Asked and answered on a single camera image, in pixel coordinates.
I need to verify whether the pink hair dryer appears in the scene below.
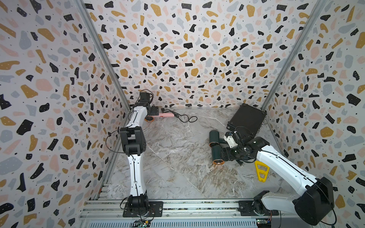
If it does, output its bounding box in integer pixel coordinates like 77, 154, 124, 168
144, 113, 175, 123

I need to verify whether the black cord of pink dryer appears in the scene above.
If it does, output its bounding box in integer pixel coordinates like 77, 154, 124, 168
162, 109, 198, 124

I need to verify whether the green hair dryer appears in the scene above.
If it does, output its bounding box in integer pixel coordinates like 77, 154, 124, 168
209, 130, 228, 147
212, 145, 229, 165

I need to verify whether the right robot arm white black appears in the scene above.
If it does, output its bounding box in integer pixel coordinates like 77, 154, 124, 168
219, 135, 334, 226

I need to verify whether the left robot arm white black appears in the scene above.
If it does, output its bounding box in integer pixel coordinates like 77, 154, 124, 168
119, 102, 163, 219

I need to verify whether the black case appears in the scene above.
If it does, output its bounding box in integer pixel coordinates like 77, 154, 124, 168
227, 104, 267, 143

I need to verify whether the yellow triangular plastic piece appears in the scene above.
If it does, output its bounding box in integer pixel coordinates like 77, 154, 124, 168
254, 161, 270, 182

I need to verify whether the green circuit board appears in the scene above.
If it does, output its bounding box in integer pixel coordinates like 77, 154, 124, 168
132, 220, 151, 228

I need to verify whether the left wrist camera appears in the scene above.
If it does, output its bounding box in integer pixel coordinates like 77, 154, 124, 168
139, 91, 154, 104

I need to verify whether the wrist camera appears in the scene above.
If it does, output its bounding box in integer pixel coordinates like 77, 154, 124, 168
139, 91, 154, 104
223, 132, 238, 148

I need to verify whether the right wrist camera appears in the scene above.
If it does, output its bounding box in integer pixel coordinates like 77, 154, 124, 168
223, 132, 238, 148

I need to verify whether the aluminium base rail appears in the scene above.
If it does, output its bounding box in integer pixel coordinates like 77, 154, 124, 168
78, 199, 321, 228

